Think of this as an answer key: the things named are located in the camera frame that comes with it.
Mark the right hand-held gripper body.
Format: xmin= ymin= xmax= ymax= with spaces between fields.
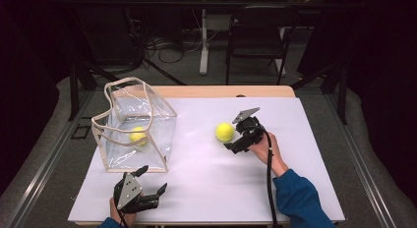
xmin=231 ymin=106 xmax=266 ymax=147

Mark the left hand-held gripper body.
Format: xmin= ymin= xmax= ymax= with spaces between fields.
xmin=112 ymin=172 xmax=160 ymax=215

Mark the yellow tennis ball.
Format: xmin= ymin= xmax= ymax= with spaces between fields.
xmin=214 ymin=122 xmax=235 ymax=143
xmin=128 ymin=126 xmax=148 ymax=146

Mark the clear plastic bag beige trim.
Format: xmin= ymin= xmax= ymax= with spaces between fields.
xmin=90 ymin=76 xmax=178 ymax=174

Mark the person's right hand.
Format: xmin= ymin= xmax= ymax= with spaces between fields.
xmin=249 ymin=132 xmax=290 ymax=178

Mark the person's left hand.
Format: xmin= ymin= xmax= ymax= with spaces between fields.
xmin=108 ymin=198 xmax=137 ymax=228

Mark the wooden table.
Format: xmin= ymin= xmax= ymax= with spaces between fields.
xmin=67 ymin=85 xmax=346 ymax=226

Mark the black folding chair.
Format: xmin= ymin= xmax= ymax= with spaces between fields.
xmin=225 ymin=5 xmax=301 ymax=86

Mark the white desk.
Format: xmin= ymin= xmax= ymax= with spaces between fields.
xmin=180 ymin=0 xmax=329 ymax=78

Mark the black metal stand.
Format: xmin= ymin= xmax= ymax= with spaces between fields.
xmin=67 ymin=54 xmax=114 ymax=122
xmin=289 ymin=62 xmax=348 ymax=126

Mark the dark curtain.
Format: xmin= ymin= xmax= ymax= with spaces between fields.
xmin=343 ymin=0 xmax=417 ymax=197
xmin=0 ymin=0 xmax=72 ymax=190

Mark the black crossbar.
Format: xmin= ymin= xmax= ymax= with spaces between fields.
xmin=45 ymin=0 xmax=365 ymax=9

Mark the left hand-held gripper black cable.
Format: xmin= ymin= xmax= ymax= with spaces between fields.
xmin=113 ymin=198 xmax=130 ymax=228

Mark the hand-held gripper black cable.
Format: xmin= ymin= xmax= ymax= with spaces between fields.
xmin=113 ymin=198 xmax=130 ymax=228
xmin=259 ymin=124 xmax=279 ymax=228

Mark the right hand-held gripper black cable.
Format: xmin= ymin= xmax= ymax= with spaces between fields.
xmin=259 ymin=124 xmax=279 ymax=228

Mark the metal floor rail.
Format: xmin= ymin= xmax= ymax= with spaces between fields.
xmin=6 ymin=89 xmax=96 ymax=228
xmin=324 ymin=88 xmax=399 ymax=228

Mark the tangle of floor cables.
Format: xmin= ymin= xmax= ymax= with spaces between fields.
xmin=144 ymin=8 xmax=219 ymax=65

